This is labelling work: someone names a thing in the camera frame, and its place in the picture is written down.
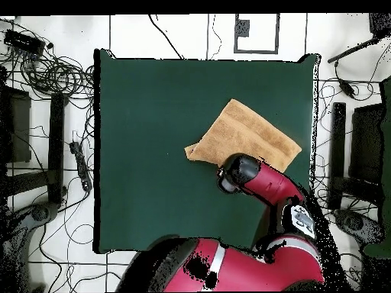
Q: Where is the orange terry towel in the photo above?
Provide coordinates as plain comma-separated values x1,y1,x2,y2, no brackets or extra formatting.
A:
183,98,302,173

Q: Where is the dark flat panel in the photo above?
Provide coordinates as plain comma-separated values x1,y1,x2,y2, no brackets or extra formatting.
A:
0,85,32,163
349,103,384,185

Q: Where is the dark green table cloth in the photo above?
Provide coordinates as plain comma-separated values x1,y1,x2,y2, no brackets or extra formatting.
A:
93,48,320,254

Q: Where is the black power strip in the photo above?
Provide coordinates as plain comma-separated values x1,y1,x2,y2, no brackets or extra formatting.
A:
69,140,93,192

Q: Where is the black upright bar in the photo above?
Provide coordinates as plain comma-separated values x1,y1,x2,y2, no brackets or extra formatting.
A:
47,92,66,204
328,101,347,210

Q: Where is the grey caster leg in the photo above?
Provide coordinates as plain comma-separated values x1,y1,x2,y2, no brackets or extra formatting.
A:
333,208,385,248
0,201,60,292

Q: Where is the black power adapter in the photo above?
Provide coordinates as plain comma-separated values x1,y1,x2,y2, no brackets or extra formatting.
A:
338,79,356,99

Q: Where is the black thin rod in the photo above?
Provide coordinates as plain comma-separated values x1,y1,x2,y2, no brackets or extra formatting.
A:
327,36,383,64

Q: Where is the black electronics box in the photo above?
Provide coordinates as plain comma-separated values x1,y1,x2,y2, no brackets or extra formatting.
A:
4,29,46,56

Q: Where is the black speckled box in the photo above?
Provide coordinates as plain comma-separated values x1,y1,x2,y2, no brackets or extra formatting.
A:
368,12,391,39

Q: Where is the grey square floor frame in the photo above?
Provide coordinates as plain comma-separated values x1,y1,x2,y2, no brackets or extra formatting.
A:
233,13,280,55

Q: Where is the long black floor cable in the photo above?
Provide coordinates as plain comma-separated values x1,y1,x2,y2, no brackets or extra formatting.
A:
147,14,185,60

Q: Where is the tangle of black cables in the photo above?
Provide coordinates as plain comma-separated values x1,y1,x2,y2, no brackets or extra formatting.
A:
0,45,95,101

